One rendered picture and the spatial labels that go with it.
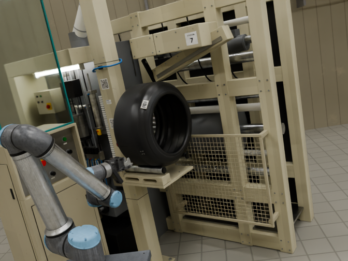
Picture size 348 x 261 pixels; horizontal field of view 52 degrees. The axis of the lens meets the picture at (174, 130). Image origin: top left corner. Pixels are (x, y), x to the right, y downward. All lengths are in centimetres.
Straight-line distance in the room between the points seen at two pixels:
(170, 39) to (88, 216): 145
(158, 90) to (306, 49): 395
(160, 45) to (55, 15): 388
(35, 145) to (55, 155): 11
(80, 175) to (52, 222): 29
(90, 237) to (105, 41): 136
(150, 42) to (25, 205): 138
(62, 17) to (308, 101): 412
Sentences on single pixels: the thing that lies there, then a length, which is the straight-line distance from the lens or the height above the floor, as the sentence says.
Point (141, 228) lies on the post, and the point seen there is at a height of 37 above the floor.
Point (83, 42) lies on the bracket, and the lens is 317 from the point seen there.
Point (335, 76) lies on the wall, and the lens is 613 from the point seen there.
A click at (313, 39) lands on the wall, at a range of 599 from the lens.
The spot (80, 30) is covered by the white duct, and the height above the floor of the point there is 194.
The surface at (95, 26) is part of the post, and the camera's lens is 258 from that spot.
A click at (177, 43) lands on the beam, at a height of 169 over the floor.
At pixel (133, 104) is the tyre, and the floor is 137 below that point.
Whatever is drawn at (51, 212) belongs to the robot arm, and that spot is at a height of 101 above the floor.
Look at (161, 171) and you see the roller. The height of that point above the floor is 90.
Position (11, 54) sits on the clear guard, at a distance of 256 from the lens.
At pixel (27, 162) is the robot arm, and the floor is 128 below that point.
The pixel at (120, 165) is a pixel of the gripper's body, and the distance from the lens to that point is 218.
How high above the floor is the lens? 166
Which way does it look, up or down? 13 degrees down
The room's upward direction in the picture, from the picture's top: 11 degrees counter-clockwise
